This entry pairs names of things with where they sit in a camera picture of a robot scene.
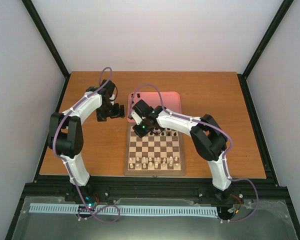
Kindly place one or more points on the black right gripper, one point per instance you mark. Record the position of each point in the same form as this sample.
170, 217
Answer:
140, 133

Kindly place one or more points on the pink plastic tray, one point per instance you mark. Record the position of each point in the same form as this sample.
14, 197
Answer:
171, 100

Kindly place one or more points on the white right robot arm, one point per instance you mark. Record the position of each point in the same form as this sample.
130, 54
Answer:
209, 140

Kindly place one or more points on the light blue cable duct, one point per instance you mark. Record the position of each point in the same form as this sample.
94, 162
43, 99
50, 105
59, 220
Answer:
126, 210

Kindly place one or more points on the white queen piece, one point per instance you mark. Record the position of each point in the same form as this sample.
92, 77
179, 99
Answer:
150, 164

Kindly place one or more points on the black right frame post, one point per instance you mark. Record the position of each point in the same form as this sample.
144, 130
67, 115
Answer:
273, 26

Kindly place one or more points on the black frame post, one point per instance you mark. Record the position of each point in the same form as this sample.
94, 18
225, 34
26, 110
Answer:
34, 15
273, 26

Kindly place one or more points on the black left frame post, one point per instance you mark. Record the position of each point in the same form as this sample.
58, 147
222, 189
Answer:
34, 15

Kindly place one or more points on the black front frame rail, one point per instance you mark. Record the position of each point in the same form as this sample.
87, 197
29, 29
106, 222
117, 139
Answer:
199, 190

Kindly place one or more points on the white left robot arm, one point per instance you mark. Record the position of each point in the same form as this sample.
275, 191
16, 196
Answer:
65, 135

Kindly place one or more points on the wooden chess board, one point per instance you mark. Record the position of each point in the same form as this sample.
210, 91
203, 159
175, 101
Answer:
154, 147

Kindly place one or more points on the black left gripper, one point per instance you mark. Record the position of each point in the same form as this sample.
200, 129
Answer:
116, 114

